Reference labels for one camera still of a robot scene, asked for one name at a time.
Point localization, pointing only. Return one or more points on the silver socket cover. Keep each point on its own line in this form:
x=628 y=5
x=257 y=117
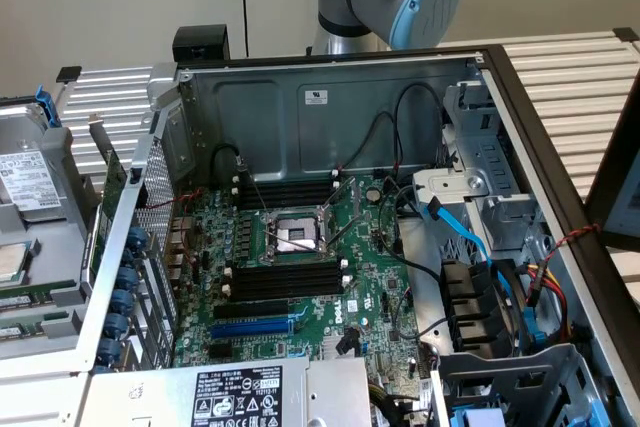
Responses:
x=356 y=197

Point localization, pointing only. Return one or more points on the thin metal locking lever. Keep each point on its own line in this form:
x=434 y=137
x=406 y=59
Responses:
x=350 y=231
x=256 y=190

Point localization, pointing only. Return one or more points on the silver coin battery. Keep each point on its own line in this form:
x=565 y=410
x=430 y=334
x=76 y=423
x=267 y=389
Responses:
x=374 y=194

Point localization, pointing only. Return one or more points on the CPU socket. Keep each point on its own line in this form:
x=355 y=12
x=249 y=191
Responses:
x=295 y=237

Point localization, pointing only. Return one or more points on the silver open PC case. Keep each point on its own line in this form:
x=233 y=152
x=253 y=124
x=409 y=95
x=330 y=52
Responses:
x=350 y=122

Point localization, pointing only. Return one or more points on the green Dell motherboard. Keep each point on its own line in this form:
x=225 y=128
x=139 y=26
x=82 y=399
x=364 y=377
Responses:
x=370 y=267

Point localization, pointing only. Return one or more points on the silver disk bay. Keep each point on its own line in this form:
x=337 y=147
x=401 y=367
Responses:
x=450 y=187

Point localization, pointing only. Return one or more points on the long black expansion slot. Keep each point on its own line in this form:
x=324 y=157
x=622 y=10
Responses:
x=250 y=310

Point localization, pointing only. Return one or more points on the blue expansion slot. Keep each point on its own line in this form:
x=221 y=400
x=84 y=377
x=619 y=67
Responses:
x=250 y=330

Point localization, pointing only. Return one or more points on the silver finned heat sink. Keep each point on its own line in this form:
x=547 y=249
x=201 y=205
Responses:
x=330 y=347

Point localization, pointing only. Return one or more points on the silver drive cage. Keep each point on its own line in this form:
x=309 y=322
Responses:
x=480 y=147

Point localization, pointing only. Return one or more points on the black fan shroud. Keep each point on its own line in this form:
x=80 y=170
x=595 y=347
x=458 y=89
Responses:
x=465 y=297

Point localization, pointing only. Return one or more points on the black box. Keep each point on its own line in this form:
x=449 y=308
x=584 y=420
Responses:
x=200 y=42

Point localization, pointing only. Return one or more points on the blue card retention clip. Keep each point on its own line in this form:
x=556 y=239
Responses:
x=137 y=238
x=108 y=350
x=115 y=325
x=121 y=301
x=127 y=278

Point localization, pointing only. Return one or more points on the short black expansion slot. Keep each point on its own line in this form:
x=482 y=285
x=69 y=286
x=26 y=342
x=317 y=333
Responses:
x=220 y=351

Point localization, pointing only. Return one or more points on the green graphics card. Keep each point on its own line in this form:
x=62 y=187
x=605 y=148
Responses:
x=107 y=197

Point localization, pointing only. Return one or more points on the silver perforated disk cage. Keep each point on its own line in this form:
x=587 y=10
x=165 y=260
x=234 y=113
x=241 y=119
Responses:
x=500 y=372

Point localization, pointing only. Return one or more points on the grey parts rack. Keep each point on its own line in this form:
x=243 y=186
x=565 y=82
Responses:
x=60 y=247

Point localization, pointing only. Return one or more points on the silver power supply unit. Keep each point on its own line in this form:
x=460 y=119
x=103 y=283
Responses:
x=150 y=397

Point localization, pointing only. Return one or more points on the black table end cap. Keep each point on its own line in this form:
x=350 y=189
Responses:
x=69 y=74
x=626 y=34

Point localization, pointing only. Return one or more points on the blue plastic disk carrier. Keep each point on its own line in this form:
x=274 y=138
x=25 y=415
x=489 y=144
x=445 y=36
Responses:
x=475 y=419

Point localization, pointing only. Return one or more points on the silver hard disk white label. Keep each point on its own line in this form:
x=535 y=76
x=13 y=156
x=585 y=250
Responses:
x=25 y=182

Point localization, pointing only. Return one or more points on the silver CPU chip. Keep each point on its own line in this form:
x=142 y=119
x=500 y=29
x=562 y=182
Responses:
x=10 y=262

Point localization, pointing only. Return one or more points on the blue plastic bracket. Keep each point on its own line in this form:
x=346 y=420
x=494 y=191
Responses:
x=47 y=107

